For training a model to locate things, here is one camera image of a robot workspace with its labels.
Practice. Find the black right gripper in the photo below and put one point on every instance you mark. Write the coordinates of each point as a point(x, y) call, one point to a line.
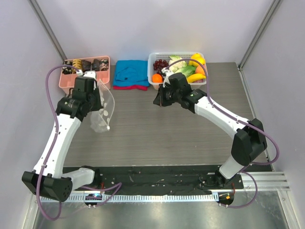
point(160, 96)

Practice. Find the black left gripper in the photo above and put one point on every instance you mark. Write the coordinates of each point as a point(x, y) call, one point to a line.
point(98, 106)

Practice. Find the clear zip top bag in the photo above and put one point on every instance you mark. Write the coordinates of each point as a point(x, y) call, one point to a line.
point(100, 120)

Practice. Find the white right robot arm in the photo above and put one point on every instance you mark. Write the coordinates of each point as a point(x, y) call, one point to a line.
point(248, 140)

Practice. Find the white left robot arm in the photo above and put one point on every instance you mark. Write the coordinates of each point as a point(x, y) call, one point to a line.
point(47, 178)

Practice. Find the orange fruit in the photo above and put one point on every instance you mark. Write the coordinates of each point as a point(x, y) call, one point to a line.
point(157, 78)

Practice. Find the magenta folded cloth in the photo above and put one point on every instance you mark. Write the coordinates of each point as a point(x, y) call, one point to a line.
point(132, 87)

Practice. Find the pink divided storage box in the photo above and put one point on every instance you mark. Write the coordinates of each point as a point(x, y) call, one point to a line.
point(66, 81)

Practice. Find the red grape bunch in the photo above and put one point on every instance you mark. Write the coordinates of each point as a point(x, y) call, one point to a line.
point(158, 65)

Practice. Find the black roll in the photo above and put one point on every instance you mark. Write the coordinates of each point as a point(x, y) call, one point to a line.
point(95, 65)

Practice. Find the dark brown roll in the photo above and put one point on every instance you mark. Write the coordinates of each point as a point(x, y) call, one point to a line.
point(86, 65)

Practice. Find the blue folded cloth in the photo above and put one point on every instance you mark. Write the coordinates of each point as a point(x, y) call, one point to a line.
point(130, 73)

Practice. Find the yellow banana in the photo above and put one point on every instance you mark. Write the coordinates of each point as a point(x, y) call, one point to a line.
point(195, 77)

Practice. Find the pink floral roll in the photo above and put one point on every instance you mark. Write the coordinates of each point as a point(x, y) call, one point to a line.
point(104, 64)

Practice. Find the dark floral sushi roll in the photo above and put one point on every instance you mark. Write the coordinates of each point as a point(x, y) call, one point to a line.
point(67, 70)

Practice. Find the yellow striped roll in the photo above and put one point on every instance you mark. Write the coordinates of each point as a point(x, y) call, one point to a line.
point(77, 63)

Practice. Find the green lettuce leaf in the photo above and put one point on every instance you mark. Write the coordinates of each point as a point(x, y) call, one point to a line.
point(187, 70)

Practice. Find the peach fruit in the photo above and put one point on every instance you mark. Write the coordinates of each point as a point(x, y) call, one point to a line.
point(201, 70)

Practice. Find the white plastic basket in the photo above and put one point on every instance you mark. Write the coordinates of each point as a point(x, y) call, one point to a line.
point(164, 56)

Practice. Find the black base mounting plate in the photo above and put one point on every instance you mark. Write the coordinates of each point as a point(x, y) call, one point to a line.
point(181, 180)

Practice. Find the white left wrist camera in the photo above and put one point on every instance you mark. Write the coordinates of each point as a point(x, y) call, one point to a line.
point(89, 74)

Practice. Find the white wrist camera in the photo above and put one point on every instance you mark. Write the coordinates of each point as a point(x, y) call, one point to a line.
point(167, 73)
point(89, 74)

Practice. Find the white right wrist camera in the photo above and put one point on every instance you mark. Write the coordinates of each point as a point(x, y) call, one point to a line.
point(167, 73)

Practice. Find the white slotted cable duct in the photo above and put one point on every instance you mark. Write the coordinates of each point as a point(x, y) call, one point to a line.
point(95, 197)

